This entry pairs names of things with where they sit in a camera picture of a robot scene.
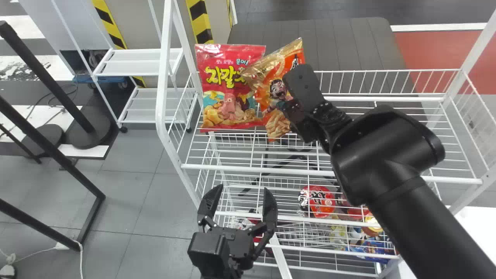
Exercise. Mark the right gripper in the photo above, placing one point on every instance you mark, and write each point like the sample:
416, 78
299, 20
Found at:
304, 122

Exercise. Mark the white shelf trolley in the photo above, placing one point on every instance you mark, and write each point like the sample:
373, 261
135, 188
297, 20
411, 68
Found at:
135, 62

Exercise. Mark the black metal frame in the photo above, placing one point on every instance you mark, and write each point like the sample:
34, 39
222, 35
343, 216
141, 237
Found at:
50, 151

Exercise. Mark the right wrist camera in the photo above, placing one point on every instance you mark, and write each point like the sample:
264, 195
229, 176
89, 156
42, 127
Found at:
303, 85

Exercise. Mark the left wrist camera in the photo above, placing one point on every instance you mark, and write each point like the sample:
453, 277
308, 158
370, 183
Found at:
207, 252

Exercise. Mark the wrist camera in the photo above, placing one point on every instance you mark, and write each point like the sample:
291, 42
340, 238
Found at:
207, 252
303, 85

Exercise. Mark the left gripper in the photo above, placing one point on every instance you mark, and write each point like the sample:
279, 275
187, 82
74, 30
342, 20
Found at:
240, 244

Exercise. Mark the orange snack packet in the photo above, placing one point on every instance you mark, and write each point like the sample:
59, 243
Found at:
267, 77

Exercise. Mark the red snack packet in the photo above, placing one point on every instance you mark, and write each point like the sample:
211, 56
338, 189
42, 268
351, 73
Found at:
221, 77

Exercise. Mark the red noodle cup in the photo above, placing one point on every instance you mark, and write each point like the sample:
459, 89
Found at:
354, 212
319, 201

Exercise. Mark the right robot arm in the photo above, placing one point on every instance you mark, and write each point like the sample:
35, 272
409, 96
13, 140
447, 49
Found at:
387, 155

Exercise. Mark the yellow black striped post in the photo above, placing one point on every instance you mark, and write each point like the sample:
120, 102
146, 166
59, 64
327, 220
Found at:
112, 27
200, 21

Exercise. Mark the blue snack packet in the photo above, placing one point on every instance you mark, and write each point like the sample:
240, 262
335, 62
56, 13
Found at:
372, 248

